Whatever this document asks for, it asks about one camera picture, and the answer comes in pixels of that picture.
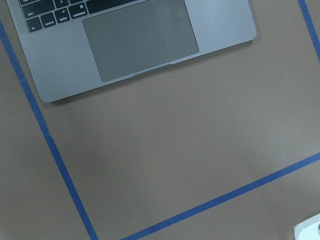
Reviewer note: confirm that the grey laptop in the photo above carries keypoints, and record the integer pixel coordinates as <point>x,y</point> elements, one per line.
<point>73,46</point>

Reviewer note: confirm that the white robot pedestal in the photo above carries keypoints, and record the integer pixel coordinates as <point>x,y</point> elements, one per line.
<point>308,229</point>

